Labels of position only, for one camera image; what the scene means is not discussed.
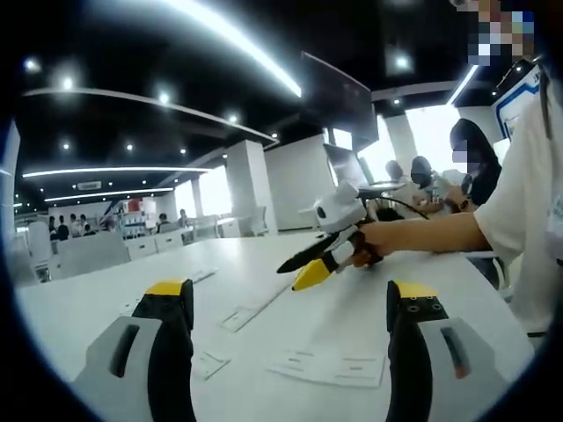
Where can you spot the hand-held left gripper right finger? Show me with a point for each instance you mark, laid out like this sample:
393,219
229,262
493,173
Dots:
409,338

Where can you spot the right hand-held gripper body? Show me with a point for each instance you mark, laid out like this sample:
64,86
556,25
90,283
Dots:
341,213

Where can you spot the white office chair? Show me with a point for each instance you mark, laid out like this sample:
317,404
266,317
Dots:
259,220
490,272

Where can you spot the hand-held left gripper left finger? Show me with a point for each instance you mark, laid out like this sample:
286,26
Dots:
173,312

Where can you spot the blue and white wall sign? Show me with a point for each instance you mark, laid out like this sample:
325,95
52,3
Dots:
510,110

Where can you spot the person in white shirt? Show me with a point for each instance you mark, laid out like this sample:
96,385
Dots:
523,220

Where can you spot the white socket holder with slots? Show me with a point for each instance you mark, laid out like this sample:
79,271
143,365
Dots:
253,310

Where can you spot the long ceiling light strip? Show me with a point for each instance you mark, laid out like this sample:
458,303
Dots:
237,39

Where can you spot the tilted grey screen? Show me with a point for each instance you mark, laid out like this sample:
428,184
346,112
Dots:
347,165

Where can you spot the person's right hand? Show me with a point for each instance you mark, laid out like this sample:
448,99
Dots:
378,242

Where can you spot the row of white low cabinets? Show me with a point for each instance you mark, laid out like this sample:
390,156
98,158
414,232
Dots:
119,252

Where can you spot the black hanging monitor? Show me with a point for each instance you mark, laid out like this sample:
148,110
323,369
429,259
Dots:
338,101

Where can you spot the display shelf with red boxes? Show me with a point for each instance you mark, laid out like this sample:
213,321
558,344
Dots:
136,217

